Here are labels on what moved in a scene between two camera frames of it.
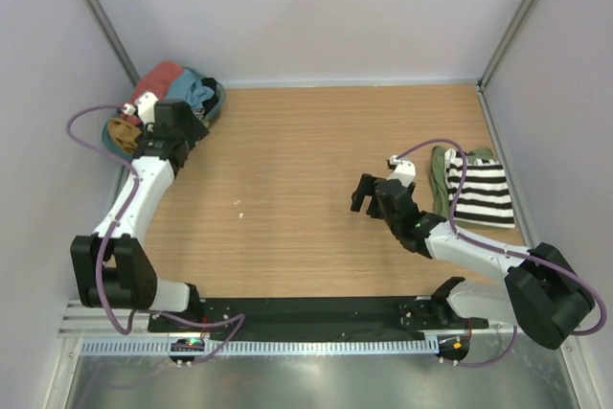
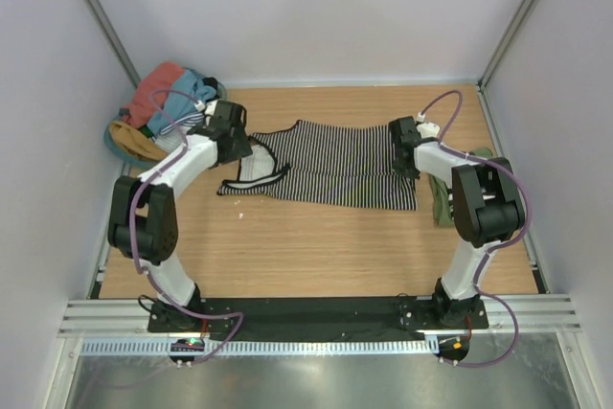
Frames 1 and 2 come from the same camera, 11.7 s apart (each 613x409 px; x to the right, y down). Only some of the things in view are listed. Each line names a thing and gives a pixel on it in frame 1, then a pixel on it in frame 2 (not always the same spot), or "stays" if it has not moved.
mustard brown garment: x=123 y=134 stays
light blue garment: x=190 y=88 stays
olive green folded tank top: x=439 y=178 stays
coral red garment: x=157 y=79 stays
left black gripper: x=193 y=132 → x=241 y=148
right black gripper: x=365 y=189 → x=404 y=171
